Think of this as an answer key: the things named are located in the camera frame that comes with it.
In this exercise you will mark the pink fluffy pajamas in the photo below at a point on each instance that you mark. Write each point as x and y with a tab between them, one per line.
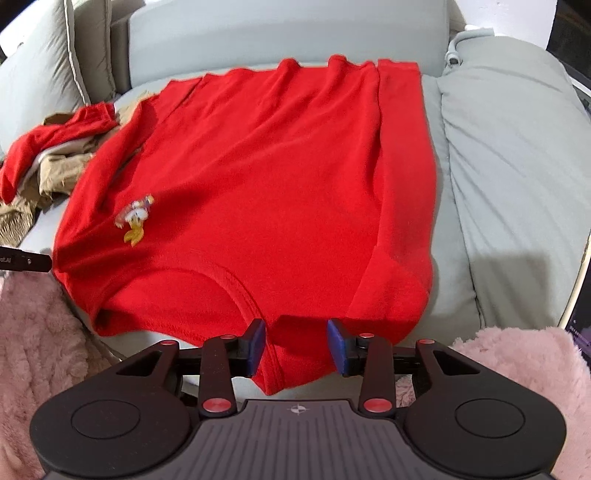
37	346

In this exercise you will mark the red pants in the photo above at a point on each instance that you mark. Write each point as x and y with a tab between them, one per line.
27	147

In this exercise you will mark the puffy grey armrest cushion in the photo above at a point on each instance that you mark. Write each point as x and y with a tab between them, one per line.
508	161

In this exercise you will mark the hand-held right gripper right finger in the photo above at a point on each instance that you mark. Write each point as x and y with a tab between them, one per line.
336	350

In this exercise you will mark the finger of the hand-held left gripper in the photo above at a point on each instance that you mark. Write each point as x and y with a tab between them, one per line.
39	262

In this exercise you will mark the dark side table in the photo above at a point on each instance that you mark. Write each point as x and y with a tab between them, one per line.
570	41

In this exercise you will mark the grey back cushion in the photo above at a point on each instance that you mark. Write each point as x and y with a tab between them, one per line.
92	46

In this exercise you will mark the red long-sleeve shirt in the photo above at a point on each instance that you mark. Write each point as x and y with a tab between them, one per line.
254	184

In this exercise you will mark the white cloth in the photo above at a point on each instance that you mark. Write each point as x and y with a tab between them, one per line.
60	150

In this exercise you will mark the grey sofa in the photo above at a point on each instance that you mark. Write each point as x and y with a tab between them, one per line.
277	27

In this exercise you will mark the large grey cushion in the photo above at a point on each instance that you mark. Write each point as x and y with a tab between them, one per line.
37	83

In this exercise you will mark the smartphone with white case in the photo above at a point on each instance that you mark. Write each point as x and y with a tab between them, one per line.
581	332

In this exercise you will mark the khaki pants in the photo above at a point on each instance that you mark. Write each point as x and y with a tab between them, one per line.
55	175

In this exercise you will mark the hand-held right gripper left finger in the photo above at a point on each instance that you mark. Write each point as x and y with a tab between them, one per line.
256	350

